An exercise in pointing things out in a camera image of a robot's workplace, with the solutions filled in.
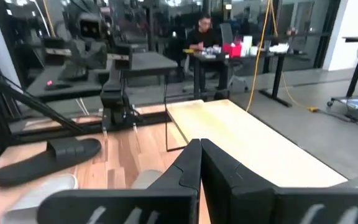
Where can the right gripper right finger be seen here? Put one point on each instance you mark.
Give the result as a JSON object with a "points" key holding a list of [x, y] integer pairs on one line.
{"points": [[228, 186]]}

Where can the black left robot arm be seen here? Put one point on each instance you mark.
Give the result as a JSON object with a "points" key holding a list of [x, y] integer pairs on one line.
{"points": [[112, 96]]}

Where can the grey slide sandal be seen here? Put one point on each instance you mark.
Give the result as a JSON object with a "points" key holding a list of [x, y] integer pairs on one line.
{"points": [[48, 185]]}

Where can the grey office chair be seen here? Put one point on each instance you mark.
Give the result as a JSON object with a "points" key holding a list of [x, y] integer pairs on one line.
{"points": [[226, 32]]}

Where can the black computer mouse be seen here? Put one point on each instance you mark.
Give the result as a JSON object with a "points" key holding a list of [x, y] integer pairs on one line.
{"points": [[56, 86]]}

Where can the black office desk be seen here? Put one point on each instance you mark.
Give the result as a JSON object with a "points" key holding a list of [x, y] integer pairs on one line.
{"points": [[278, 77]]}

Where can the wooden shelf black frame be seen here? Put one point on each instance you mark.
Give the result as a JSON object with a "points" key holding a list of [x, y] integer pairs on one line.
{"points": [[244, 140]]}

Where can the red box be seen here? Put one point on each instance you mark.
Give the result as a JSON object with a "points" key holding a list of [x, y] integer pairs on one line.
{"points": [[232, 51]]}

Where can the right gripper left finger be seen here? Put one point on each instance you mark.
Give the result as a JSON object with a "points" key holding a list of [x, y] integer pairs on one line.
{"points": [[179, 180]]}

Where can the black slide sandal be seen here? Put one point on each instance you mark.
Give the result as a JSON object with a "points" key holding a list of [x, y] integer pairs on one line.
{"points": [[57, 152]]}

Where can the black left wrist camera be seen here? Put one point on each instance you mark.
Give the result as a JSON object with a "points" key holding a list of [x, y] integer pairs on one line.
{"points": [[91, 28]]}

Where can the person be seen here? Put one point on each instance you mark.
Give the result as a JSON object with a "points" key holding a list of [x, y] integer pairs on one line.
{"points": [[204, 37]]}

